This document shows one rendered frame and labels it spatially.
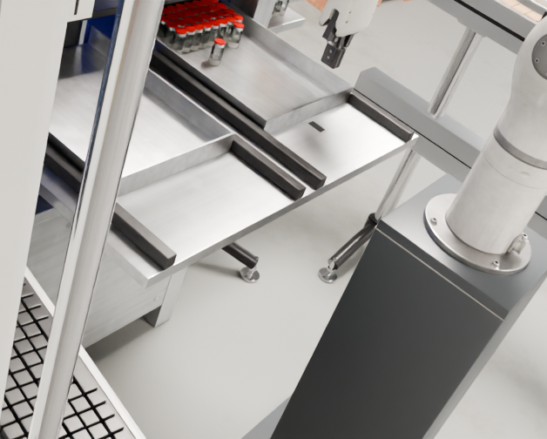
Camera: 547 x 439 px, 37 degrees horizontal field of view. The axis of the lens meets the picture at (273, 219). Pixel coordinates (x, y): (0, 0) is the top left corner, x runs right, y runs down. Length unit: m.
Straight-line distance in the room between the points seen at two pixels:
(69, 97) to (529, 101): 0.69
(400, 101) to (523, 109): 1.22
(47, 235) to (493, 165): 0.81
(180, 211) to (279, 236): 1.48
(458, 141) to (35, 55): 2.01
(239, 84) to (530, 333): 1.58
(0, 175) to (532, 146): 0.92
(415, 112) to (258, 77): 0.96
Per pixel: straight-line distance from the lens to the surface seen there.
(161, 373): 2.12
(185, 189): 1.21
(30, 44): 0.44
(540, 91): 1.20
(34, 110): 0.46
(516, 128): 1.27
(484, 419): 2.43
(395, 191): 2.56
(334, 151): 1.42
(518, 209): 1.33
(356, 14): 1.43
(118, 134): 0.52
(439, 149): 2.42
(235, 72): 1.53
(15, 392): 0.97
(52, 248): 1.64
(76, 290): 0.60
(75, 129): 1.27
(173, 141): 1.30
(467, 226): 1.35
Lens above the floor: 1.60
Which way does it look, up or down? 36 degrees down
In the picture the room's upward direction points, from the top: 22 degrees clockwise
